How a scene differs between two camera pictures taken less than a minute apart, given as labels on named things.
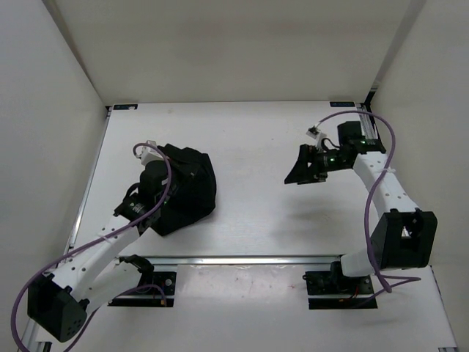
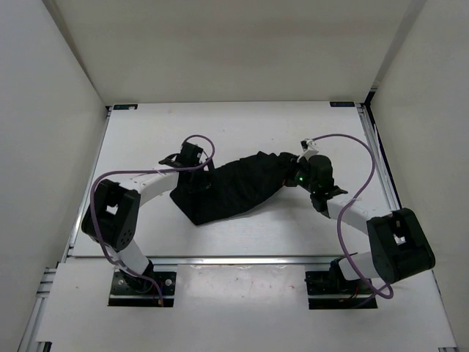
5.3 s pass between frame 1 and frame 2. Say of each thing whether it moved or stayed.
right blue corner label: stayed
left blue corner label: stayed
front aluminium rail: stayed
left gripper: moved
